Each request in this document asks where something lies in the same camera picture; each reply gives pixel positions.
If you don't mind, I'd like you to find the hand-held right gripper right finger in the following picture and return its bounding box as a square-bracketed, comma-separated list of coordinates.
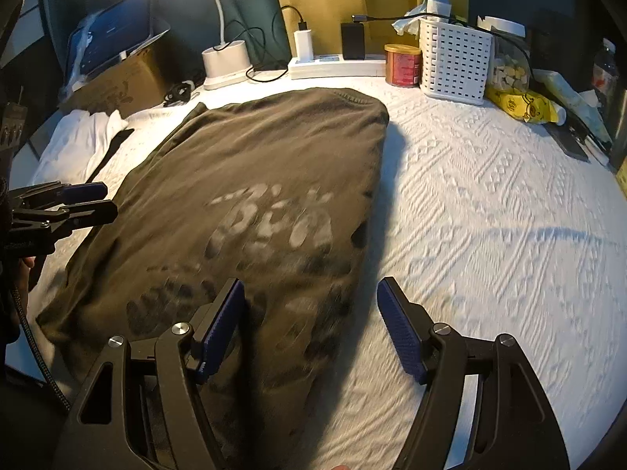
[376, 277, 571, 470]

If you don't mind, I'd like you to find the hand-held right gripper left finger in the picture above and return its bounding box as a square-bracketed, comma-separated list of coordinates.
[53, 277, 246, 470]

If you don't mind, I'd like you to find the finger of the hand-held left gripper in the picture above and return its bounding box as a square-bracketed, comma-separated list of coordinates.
[10, 199, 119, 236]
[7, 181, 109, 206]

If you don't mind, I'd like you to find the brown t-shirt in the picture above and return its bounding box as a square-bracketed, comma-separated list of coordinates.
[36, 87, 390, 470]

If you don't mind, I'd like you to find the person's left hand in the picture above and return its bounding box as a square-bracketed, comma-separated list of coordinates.
[20, 256, 36, 295]

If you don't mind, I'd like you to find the white cloth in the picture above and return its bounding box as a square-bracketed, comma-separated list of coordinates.
[32, 109, 129, 184]

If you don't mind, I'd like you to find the cardboard box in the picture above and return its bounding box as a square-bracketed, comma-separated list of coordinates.
[59, 42, 172, 119]

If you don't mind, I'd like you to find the white quilted cover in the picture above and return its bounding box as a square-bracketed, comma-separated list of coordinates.
[29, 73, 627, 470]

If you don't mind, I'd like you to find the tablet with blue screen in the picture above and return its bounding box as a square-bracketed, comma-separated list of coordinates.
[63, 0, 152, 81]

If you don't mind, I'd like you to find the white desk lamp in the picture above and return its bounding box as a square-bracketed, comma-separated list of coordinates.
[140, 0, 256, 91]

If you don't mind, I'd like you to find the dark teal curtain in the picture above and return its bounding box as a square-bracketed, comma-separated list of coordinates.
[39, 0, 290, 69]

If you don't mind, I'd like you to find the black phone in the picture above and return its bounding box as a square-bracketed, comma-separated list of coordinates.
[546, 122, 591, 161]

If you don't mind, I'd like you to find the yellow snack bag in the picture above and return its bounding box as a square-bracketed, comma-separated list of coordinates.
[485, 83, 559, 125]

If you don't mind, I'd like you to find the white charger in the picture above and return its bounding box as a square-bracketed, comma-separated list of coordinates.
[293, 29, 314, 62]

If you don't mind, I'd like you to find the red candle jar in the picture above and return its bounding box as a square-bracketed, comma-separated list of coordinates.
[383, 44, 423, 89]

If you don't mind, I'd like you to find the white power strip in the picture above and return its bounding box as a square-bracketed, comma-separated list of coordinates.
[287, 54, 388, 80]

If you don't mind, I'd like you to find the white perforated basket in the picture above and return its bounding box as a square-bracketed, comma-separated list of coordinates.
[419, 17, 495, 106]

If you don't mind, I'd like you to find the clear snack jar white lid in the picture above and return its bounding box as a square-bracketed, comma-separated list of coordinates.
[477, 16, 532, 96]

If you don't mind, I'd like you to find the white wipes pack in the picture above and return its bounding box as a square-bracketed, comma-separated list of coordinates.
[531, 69, 613, 145]

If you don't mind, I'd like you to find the black charger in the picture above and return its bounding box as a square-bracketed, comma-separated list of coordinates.
[340, 22, 367, 60]

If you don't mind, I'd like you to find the steel tumbler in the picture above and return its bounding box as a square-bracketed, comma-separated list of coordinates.
[605, 85, 627, 172]

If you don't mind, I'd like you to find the crumpled white tissue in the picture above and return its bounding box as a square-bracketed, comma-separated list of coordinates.
[391, 5, 432, 36]

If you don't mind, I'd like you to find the plastic water bottle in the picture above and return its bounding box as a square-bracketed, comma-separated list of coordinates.
[590, 38, 619, 113]

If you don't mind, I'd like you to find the black braided cable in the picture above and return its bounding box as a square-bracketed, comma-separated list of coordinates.
[10, 284, 72, 412]

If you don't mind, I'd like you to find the bundled black cable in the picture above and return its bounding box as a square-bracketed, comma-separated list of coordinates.
[164, 80, 197, 107]

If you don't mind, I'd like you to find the black lamp cable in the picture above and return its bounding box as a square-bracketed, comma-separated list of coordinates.
[223, 20, 290, 83]

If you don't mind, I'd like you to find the black charger cable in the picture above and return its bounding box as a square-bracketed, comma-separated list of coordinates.
[280, 5, 309, 33]
[352, 12, 495, 35]

